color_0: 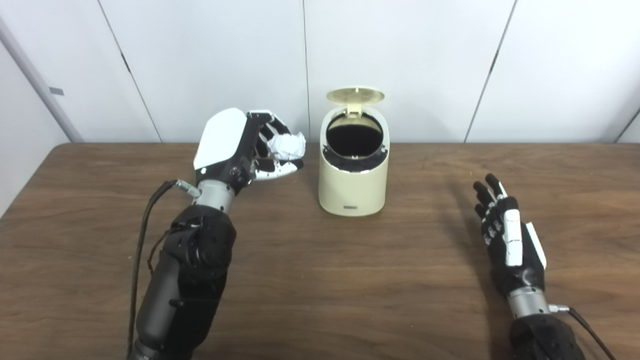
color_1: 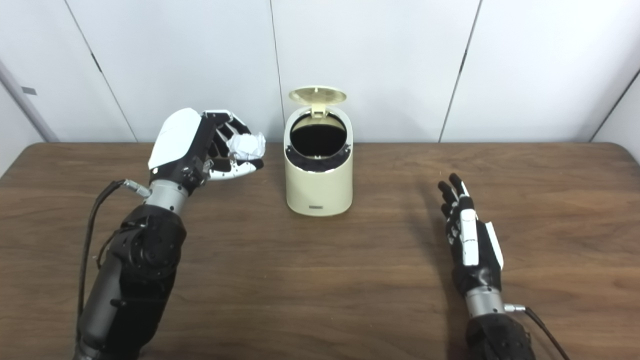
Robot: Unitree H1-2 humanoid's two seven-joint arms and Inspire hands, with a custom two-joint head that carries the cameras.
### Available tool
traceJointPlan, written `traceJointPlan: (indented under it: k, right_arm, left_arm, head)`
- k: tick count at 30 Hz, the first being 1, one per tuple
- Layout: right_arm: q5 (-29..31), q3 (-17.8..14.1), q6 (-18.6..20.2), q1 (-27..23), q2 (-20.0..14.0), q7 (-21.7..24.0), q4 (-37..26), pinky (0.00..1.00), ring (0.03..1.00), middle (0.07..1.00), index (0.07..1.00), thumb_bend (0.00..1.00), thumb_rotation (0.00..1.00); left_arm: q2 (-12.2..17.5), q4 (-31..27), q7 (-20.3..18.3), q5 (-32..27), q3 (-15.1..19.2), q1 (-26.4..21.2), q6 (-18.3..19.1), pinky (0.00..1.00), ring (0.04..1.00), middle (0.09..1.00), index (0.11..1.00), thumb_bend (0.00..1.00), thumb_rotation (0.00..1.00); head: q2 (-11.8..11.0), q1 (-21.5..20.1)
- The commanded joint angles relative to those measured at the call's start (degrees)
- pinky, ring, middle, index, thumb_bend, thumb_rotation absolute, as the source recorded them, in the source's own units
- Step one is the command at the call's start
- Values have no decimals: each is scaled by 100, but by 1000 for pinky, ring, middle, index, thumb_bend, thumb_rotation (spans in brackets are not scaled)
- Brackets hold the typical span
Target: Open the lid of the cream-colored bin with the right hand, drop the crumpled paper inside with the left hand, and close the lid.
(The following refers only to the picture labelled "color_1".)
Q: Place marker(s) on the small gray wall tag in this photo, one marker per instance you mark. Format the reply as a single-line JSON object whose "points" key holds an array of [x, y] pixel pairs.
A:
{"points": [[29, 90]]}

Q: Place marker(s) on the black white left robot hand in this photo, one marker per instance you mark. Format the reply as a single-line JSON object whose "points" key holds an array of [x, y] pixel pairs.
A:
{"points": [[177, 145]]}

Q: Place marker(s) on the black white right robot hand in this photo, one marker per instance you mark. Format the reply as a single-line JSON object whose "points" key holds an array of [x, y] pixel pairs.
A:
{"points": [[472, 250]]}

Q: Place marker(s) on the gray wall post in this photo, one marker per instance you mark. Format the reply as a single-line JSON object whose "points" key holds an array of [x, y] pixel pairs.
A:
{"points": [[27, 102]]}

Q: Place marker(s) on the white paper ball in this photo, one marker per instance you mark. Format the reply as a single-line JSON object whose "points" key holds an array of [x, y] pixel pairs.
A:
{"points": [[247, 145]]}

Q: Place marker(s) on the black bin liner bag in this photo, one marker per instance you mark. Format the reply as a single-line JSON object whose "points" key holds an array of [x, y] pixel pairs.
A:
{"points": [[317, 137]]}

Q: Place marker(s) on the cream-colored lidded bin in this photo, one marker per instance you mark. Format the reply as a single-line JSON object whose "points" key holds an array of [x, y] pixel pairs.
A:
{"points": [[320, 192]]}

